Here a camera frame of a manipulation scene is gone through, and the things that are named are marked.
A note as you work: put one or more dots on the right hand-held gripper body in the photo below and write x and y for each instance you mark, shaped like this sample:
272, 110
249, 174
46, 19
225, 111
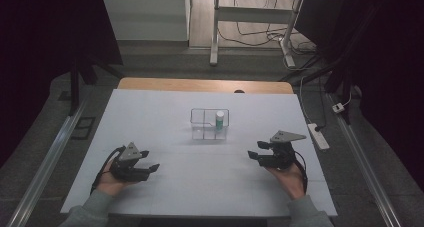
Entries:
280, 157

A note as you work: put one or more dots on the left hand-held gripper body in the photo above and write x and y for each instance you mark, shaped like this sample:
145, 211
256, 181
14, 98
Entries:
128, 170

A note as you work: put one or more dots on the green and white glue stick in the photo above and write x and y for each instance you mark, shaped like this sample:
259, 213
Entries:
219, 120

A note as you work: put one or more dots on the clear plastic organizer box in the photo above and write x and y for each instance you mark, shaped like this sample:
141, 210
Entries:
203, 127

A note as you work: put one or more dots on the person's left hand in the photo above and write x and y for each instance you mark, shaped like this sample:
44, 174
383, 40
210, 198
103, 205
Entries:
111, 183

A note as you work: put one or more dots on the person's right hand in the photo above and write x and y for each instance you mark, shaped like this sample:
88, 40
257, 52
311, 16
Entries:
291, 182

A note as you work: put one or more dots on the white power strip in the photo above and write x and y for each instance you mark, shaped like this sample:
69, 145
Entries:
318, 136

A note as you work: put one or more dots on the white table mat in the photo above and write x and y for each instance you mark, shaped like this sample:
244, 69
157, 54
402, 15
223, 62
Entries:
206, 193

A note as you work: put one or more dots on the black table grommet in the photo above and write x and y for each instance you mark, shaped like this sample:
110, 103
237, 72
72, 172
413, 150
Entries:
239, 91

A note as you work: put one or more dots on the small white adapter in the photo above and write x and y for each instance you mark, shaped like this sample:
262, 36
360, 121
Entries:
338, 107

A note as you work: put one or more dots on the black metal stand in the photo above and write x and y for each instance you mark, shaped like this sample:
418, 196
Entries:
74, 87
343, 77

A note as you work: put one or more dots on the black floor frame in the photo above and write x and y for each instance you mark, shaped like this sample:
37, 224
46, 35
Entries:
74, 133

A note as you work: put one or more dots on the aluminium rail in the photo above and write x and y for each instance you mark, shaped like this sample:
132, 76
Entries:
363, 163
46, 163

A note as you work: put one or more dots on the white metal desk frame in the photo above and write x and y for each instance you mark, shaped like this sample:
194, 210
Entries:
253, 15

